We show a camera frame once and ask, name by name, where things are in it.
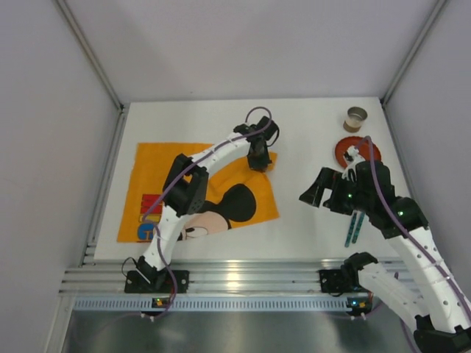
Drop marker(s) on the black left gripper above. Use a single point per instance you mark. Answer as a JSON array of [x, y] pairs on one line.
[[258, 158]]

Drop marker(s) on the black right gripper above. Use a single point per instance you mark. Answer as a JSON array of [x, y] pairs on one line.
[[332, 189]]

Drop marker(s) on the orange cartoon mouse towel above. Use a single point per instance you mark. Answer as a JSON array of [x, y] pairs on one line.
[[236, 196]]

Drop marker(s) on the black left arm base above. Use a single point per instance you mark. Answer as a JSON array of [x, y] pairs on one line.
[[135, 283]]

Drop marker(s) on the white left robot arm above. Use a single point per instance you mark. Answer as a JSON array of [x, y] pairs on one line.
[[186, 185]]

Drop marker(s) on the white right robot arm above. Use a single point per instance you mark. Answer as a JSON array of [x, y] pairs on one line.
[[438, 315]]

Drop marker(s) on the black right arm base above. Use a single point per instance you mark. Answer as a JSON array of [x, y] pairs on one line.
[[337, 282]]

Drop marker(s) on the red round plate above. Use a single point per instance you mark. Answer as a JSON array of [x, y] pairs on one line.
[[343, 145]]

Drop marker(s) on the metal cup brown base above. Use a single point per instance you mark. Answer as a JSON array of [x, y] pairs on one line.
[[355, 118]]

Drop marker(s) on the fork with teal handle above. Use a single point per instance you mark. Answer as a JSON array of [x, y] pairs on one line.
[[351, 229]]

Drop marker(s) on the aluminium mounting rail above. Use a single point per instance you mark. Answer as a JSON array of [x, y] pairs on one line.
[[213, 277]]

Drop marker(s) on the slotted grey cable duct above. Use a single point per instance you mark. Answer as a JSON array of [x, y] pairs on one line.
[[224, 304]]

